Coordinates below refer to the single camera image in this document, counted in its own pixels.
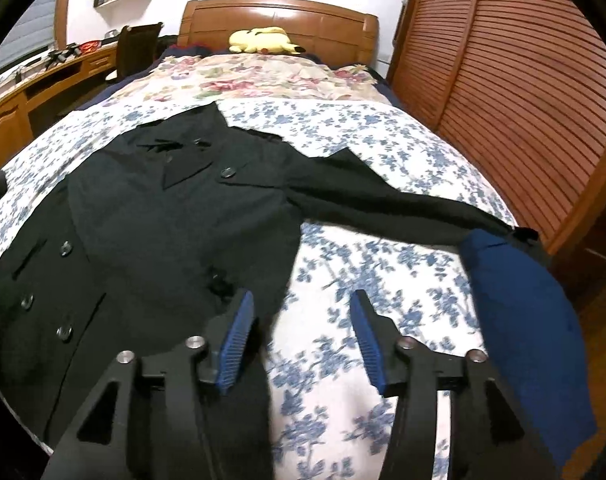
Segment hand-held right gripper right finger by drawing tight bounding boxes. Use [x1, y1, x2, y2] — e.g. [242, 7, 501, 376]
[349, 290, 564, 480]

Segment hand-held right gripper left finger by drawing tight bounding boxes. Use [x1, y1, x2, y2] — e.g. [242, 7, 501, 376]
[42, 289, 256, 480]

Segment black coat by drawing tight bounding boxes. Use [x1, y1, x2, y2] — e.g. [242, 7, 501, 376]
[0, 101, 551, 480]

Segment navy blue cloth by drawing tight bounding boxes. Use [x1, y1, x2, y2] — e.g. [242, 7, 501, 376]
[458, 229, 598, 471]

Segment blue floral bedsheet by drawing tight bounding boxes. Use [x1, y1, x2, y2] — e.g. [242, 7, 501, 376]
[0, 97, 521, 480]

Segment red floral quilt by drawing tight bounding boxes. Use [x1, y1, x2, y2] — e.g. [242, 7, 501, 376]
[100, 52, 384, 106]

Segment wooden louvered wardrobe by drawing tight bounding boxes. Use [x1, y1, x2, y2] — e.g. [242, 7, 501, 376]
[387, 0, 606, 281]

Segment yellow plush toy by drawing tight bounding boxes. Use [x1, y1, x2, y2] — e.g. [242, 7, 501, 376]
[228, 26, 306, 56]

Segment dark wooden chair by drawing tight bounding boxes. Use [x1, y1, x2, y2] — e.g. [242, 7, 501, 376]
[105, 22, 164, 83]

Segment wooden desk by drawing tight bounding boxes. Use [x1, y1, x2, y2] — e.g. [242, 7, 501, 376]
[0, 40, 121, 171]

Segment wooden headboard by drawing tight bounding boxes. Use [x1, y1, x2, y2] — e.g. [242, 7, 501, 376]
[177, 0, 380, 68]

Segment grey window blind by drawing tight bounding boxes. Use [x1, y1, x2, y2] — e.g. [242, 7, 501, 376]
[0, 0, 66, 81]

